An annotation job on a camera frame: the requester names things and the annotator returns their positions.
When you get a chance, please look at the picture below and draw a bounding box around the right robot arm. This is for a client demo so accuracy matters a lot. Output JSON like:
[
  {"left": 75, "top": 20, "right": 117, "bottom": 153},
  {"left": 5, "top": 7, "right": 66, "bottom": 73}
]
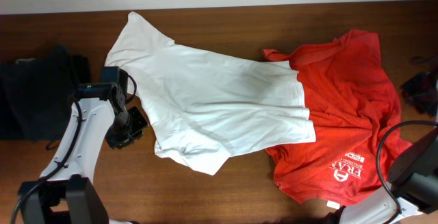
[{"left": 324, "top": 121, "right": 437, "bottom": 224}]

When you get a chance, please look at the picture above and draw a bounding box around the white t-shirt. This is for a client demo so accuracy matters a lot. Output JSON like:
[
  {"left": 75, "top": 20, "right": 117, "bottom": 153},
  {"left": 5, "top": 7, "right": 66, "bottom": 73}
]
[{"left": 105, "top": 12, "right": 315, "bottom": 175}]

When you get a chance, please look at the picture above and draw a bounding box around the red printed t-shirt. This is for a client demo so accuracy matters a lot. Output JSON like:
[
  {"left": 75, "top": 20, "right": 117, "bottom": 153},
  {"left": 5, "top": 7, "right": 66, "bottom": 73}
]
[{"left": 263, "top": 29, "right": 409, "bottom": 206}]

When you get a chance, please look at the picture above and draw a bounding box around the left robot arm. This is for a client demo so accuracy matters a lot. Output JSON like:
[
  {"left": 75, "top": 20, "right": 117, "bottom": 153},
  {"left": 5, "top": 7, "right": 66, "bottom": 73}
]
[{"left": 10, "top": 82, "right": 147, "bottom": 223}]

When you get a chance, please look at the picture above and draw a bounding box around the folded black clothes stack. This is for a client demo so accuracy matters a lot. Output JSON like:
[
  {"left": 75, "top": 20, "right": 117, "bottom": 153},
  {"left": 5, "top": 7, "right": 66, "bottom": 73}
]
[{"left": 1, "top": 46, "right": 91, "bottom": 140}]

